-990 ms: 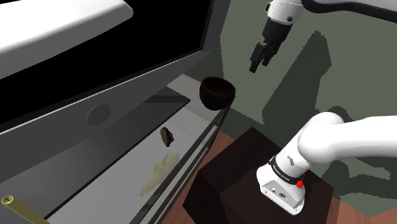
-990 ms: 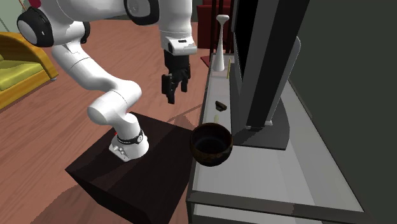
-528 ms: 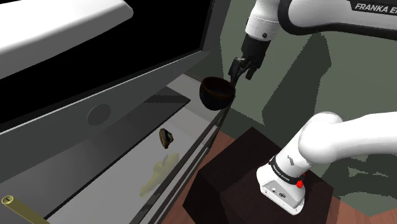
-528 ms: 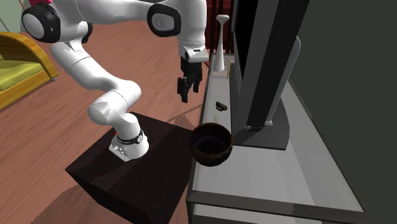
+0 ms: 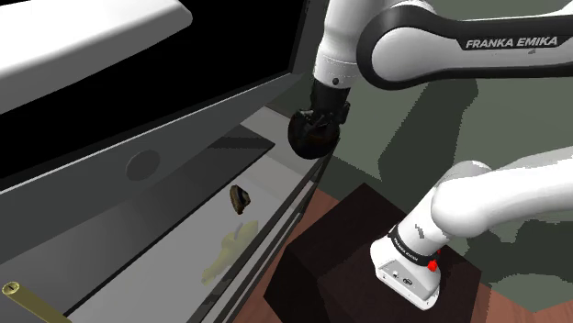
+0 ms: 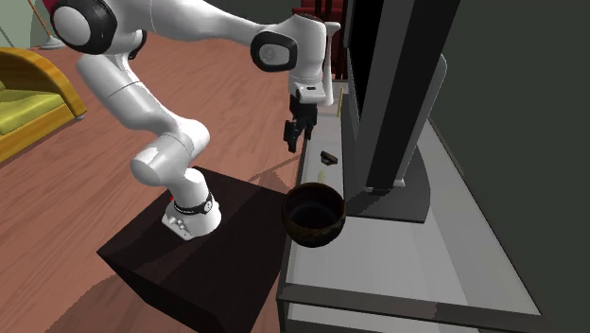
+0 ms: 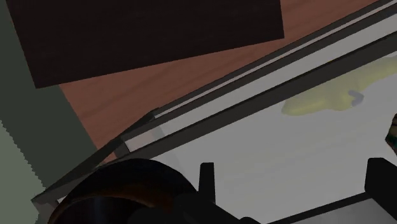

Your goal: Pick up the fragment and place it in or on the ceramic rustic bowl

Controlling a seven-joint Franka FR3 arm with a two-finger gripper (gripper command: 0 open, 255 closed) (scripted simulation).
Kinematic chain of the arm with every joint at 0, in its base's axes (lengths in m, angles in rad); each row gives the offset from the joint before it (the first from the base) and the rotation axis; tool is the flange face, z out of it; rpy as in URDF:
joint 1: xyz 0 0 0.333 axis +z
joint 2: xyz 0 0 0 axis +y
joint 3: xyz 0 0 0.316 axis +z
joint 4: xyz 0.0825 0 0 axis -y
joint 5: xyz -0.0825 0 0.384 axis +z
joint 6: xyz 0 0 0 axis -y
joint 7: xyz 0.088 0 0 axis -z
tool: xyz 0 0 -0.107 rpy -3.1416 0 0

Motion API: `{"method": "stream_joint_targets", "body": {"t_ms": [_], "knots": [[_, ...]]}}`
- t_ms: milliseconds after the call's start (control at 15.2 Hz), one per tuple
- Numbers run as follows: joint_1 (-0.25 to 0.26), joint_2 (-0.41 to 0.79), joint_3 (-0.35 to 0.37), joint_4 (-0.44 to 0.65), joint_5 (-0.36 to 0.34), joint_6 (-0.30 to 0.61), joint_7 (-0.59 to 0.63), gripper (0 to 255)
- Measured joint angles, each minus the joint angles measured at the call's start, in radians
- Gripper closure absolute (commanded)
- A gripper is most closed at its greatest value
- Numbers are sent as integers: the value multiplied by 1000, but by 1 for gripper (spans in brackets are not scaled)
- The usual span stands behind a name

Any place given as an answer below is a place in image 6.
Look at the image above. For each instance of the small dark brown object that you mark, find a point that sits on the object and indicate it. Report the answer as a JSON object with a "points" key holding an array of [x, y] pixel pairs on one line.
{"points": [[329, 158]]}

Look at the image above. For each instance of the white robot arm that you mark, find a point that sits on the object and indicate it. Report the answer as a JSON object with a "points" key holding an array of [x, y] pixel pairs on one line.
{"points": [[138, 103]]}

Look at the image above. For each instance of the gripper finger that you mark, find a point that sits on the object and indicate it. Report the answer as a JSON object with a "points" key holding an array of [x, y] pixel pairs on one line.
{"points": [[308, 131], [291, 136]]}

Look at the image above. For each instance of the black flat screen television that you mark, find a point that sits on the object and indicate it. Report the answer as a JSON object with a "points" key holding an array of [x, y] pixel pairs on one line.
{"points": [[392, 115]]}

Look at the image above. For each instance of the grey television cabinet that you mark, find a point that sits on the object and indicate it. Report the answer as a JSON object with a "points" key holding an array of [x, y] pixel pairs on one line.
{"points": [[392, 272]]}

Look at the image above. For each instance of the dark brown bowl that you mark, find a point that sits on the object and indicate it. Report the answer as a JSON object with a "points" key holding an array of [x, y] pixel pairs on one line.
{"points": [[313, 217]]}

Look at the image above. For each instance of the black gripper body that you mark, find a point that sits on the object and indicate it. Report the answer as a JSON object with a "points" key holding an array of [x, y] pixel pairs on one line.
{"points": [[302, 112]]}

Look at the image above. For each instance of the dark robot stand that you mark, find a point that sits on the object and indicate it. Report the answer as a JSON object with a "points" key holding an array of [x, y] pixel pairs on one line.
{"points": [[216, 272]]}

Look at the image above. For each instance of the yellow pencil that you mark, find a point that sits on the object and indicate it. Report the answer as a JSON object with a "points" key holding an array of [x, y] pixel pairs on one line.
{"points": [[340, 102]]}

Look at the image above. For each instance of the small pale green object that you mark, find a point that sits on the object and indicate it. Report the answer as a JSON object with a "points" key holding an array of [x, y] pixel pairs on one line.
{"points": [[321, 175]]}

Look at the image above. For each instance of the yellow sofa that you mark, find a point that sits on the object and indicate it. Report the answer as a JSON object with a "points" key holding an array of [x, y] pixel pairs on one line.
{"points": [[27, 110]]}

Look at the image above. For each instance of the red wooden furniture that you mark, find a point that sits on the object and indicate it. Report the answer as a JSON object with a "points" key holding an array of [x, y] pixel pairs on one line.
{"points": [[318, 8]]}

